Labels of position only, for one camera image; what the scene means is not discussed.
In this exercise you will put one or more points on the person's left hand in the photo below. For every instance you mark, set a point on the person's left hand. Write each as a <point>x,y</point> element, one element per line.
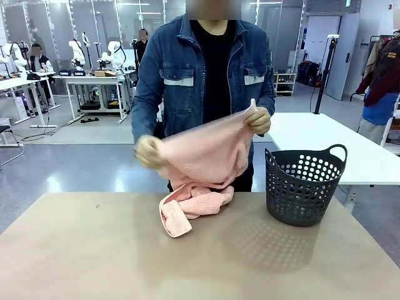
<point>259,120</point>

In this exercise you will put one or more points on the person's right hand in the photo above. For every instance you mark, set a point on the person's right hand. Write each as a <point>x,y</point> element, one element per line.
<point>147,153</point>

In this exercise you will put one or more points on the pink terry towel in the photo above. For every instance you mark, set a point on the pink terry towel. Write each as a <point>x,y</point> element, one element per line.
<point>203,156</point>

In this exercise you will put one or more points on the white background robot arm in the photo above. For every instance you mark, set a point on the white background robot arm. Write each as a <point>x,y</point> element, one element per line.
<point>77,53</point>
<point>114,56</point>
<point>14,56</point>

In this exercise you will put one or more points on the person's right forearm denim sleeve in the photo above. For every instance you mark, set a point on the person's right forearm denim sleeve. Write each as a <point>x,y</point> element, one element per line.
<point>142,122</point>

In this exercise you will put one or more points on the black bag on floor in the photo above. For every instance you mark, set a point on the black bag on floor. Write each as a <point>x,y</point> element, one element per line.
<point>159,129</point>

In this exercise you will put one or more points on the white shoe shelf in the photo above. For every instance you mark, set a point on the white shoe shelf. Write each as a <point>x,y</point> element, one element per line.
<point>284,84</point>

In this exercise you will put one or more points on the white rectangular table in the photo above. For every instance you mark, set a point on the white rectangular table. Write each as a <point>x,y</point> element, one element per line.
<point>315,131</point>

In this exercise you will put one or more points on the person in denim jacket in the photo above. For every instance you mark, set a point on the person in denim jacket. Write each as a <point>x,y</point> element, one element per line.
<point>215,78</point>

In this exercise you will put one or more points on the black power strip on floor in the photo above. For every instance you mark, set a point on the black power strip on floor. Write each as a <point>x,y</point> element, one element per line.
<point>90,120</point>

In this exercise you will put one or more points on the black suitcase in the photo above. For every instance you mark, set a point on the black suitcase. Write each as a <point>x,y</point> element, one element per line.
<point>307,73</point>

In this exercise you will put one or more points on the black tripod pole with sensor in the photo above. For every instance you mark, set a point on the black tripod pole with sensor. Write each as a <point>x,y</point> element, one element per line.
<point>322,84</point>

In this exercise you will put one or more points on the dark grey perforated laundry basket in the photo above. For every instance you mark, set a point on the dark grey perforated laundry basket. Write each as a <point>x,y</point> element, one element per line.
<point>300,200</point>

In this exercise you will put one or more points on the flat cardboard box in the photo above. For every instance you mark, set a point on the flat cardboard box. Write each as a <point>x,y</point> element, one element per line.
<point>104,73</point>

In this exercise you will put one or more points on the white desk with robot arms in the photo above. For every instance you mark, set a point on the white desk with robot arms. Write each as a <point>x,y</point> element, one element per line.
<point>93,79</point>

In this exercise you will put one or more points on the black case with white print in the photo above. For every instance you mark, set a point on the black case with white print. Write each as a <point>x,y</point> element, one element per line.
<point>65,72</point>
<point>79,73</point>

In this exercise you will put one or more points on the standing person in black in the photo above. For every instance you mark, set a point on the standing person in black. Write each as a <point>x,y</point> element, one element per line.
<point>140,47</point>

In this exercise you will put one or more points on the blue garment on rack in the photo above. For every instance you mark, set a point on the blue garment on rack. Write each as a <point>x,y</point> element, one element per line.
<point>379,109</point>

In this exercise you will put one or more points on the beige coat on rack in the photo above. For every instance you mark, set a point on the beige coat on rack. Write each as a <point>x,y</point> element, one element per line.
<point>373,57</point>

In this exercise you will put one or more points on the maroon jacket on rack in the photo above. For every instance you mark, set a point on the maroon jacket on rack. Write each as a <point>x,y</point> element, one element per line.
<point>386,72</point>

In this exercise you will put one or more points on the seated person in varsity jacket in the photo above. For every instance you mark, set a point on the seated person in varsity jacket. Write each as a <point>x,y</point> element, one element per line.
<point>40,64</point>

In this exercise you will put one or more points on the black office chair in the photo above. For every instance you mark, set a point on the black office chair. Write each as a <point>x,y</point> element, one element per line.
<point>7,131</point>

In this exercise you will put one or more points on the white height-adjustable desk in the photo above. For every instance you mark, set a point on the white height-adjustable desk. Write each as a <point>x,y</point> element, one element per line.
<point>18,82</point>

